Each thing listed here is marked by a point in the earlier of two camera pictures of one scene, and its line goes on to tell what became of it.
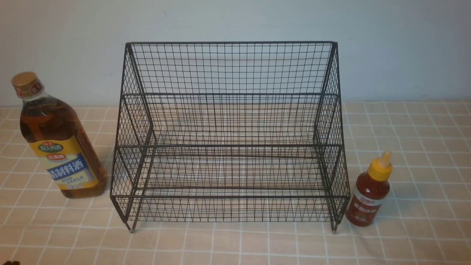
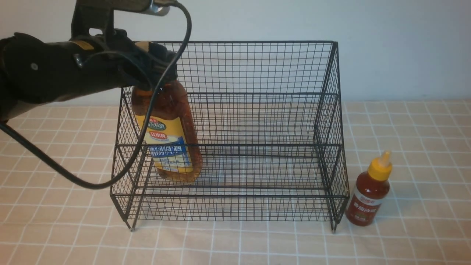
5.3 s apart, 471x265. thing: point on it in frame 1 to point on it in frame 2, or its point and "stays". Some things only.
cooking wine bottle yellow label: [55, 126] to [172, 138]
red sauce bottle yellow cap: [371, 189] stays
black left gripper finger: [14, 262] to [155, 59]
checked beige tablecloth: [427, 221] stays
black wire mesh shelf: [230, 132] stays
